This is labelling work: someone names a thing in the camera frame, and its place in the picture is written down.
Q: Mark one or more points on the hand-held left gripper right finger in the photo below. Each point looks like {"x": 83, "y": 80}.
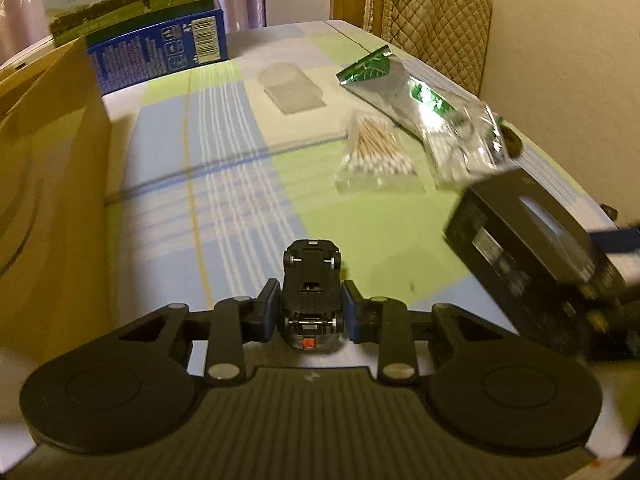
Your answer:
{"x": 352, "y": 312}

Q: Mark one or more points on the blue cow print milk carton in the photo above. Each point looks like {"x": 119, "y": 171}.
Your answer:
{"x": 150, "y": 40}

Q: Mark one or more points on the black product box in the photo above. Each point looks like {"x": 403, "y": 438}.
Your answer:
{"x": 520, "y": 240}

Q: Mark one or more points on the checked tablecloth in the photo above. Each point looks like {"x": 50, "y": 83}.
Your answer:
{"x": 225, "y": 185}

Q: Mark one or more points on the brown cardboard box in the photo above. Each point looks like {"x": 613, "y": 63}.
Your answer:
{"x": 50, "y": 170}

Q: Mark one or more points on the clear plastic container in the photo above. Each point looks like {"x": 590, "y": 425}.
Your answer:
{"x": 292, "y": 87}

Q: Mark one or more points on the bag of cotton swabs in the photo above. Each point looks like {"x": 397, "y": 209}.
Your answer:
{"x": 375, "y": 155}

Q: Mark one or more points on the small dark object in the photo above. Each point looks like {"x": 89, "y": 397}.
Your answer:
{"x": 512, "y": 142}

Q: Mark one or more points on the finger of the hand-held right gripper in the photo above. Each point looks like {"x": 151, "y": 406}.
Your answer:
{"x": 615, "y": 320}
{"x": 617, "y": 241}

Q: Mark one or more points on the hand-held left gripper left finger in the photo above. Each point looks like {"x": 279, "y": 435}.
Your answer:
{"x": 269, "y": 310}

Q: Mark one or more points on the black toy car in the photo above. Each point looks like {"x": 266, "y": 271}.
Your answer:
{"x": 310, "y": 280}

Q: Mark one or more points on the silver foil bag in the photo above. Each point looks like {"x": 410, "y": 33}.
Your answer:
{"x": 385, "y": 82}

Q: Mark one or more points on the quilted beige chair cover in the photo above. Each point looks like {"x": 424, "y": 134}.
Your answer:
{"x": 440, "y": 15}

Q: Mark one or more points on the clear crinkled plastic bag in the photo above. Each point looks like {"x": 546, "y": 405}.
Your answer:
{"x": 460, "y": 140}

